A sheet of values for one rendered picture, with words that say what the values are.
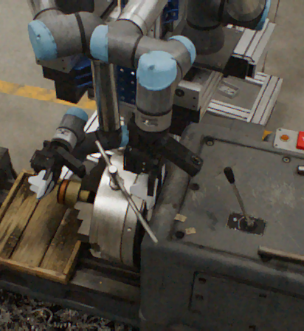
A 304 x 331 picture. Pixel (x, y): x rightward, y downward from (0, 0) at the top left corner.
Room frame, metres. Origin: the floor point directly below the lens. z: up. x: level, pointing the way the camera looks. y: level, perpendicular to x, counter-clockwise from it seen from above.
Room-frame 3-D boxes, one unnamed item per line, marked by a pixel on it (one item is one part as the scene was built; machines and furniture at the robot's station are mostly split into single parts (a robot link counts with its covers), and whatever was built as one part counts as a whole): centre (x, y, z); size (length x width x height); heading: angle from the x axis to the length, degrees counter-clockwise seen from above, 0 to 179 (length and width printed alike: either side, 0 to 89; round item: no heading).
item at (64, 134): (1.29, 0.20, 1.08); 0.08 x 0.05 x 0.08; 71
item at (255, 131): (1.14, -0.33, 1.24); 0.09 x 0.08 x 0.03; 71
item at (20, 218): (1.12, 0.27, 0.89); 0.36 x 0.30 x 0.04; 161
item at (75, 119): (1.36, 0.17, 1.07); 0.11 x 0.08 x 0.09; 161
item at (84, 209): (0.96, 0.11, 1.08); 0.12 x 0.11 x 0.05; 161
